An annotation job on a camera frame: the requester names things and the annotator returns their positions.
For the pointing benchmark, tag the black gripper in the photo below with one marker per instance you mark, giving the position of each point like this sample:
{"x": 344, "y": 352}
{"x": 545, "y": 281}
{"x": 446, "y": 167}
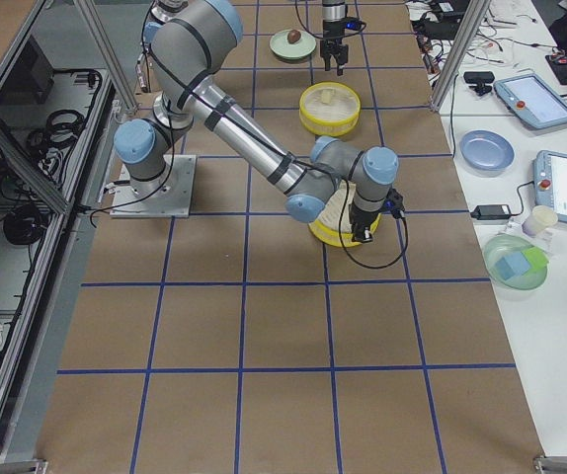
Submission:
{"x": 332, "y": 26}
{"x": 362, "y": 217}

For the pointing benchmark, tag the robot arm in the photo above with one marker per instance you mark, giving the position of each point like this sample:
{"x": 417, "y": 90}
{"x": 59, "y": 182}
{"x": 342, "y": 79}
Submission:
{"x": 187, "y": 51}
{"x": 334, "y": 10}

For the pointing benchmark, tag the yellow steamer basket centre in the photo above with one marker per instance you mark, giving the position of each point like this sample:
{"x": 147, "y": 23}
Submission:
{"x": 337, "y": 119}

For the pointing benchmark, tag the brown steamed bun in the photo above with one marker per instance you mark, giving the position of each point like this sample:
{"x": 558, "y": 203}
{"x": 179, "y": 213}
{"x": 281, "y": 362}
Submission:
{"x": 293, "y": 36}

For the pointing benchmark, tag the light green plate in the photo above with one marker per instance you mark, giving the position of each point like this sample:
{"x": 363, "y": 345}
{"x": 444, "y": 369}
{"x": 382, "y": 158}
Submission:
{"x": 292, "y": 52}

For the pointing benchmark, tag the black power adapter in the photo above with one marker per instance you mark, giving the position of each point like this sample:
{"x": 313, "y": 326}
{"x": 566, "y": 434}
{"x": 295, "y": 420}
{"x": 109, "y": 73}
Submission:
{"x": 491, "y": 212}

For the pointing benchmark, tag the blue plate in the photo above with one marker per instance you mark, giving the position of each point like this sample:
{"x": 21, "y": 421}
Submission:
{"x": 486, "y": 153}

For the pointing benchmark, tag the black webcam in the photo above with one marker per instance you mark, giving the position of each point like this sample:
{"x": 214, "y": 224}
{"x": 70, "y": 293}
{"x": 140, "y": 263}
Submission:
{"x": 480, "y": 82}

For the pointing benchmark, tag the green bowl with sponges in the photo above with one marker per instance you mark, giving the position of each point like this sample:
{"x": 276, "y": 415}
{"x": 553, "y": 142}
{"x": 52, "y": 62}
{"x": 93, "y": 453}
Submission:
{"x": 515, "y": 263}

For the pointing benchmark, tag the paper cup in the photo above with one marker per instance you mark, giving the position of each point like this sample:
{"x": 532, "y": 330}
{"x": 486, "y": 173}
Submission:
{"x": 540, "y": 218}

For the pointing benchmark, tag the teach pendant far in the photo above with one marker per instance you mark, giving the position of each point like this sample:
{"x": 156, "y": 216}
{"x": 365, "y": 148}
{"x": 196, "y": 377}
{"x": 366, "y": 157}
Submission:
{"x": 531, "y": 100}

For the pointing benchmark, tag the aluminium frame post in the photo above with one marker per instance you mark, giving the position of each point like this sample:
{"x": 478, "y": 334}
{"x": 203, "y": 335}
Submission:
{"x": 467, "y": 30}

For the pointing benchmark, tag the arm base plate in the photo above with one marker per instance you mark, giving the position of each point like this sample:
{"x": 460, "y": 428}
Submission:
{"x": 170, "y": 195}

